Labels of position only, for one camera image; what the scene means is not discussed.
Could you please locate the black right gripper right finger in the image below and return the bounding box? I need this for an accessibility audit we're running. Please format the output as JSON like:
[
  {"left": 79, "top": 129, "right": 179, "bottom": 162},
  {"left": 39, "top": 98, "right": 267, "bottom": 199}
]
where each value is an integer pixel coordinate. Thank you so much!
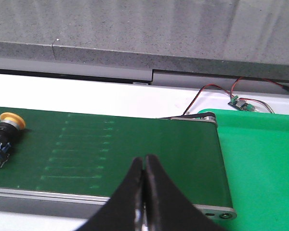
[{"left": 144, "top": 154, "right": 224, "bottom": 231}]

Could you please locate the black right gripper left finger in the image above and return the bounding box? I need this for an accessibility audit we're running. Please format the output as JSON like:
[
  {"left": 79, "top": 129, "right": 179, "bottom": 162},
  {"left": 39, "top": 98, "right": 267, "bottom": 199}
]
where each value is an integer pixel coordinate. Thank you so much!
[{"left": 77, "top": 157, "right": 144, "bottom": 231}]

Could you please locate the grey speckled stone counter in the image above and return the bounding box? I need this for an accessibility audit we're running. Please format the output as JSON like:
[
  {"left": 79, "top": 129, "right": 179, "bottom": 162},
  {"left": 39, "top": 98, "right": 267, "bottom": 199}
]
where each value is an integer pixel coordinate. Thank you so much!
[{"left": 0, "top": 0, "right": 289, "bottom": 81}]

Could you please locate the small green circuit board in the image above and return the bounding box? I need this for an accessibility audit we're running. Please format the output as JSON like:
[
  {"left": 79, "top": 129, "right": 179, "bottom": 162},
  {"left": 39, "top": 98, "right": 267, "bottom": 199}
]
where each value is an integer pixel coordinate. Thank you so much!
[{"left": 228, "top": 96, "right": 255, "bottom": 112}]

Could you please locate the red black wire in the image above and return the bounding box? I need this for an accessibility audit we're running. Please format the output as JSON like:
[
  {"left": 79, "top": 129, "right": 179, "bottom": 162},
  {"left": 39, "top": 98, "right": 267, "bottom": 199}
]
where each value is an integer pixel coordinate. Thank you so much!
[{"left": 183, "top": 76, "right": 289, "bottom": 115}]

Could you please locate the green conveyor belt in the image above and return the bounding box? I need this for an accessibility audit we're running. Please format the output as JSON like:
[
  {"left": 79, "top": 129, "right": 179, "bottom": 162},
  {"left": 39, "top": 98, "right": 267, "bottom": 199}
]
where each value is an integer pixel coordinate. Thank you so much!
[{"left": 0, "top": 107, "right": 232, "bottom": 207}]

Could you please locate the yellow push button switch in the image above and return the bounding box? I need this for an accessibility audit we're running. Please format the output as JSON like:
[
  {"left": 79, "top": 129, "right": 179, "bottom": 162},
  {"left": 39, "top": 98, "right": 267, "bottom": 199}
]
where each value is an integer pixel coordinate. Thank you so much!
[{"left": 0, "top": 112, "right": 26, "bottom": 168}]

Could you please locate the silver conveyor frame rail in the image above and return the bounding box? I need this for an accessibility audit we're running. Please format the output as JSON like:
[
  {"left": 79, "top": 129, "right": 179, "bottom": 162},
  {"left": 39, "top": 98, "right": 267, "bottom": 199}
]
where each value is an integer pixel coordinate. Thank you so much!
[{"left": 0, "top": 187, "right": 237, "bottom": 220}]

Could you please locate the bright green tray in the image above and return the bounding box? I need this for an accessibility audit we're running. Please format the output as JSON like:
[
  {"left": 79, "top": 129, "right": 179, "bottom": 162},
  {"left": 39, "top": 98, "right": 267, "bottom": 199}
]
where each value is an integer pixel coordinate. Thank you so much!
[{"left": 197, "top": 109, "right": 289, "bottom": 231}]

